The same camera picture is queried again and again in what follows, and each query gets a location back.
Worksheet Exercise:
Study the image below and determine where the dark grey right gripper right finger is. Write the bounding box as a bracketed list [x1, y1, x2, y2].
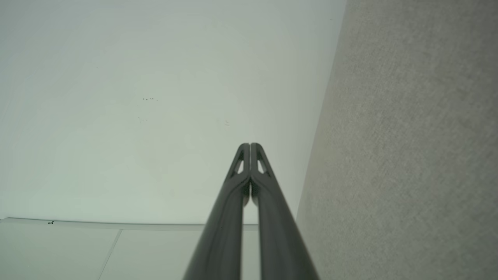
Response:
[251, 143, 320, 280]

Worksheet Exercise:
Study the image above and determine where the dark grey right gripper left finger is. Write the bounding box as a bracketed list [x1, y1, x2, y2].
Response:
[183, 143, 251, 280]

